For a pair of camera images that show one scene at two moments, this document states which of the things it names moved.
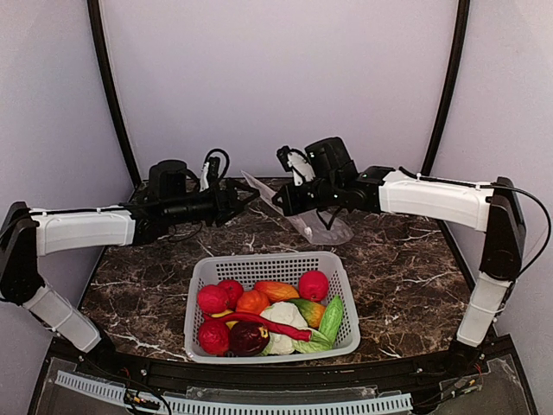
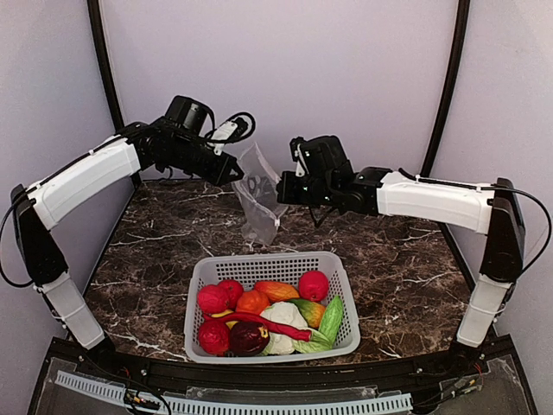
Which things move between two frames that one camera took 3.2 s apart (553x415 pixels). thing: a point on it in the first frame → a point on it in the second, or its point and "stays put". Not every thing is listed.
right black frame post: x=459 y=52 stays put
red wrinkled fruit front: x=214 y=337 stays put
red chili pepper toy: x=276 y=330 stays put
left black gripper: x=223 y=203 → x=222 y=167
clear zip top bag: x=335 y=227 → x=261 y=201
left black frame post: x=102 y=55 stays put
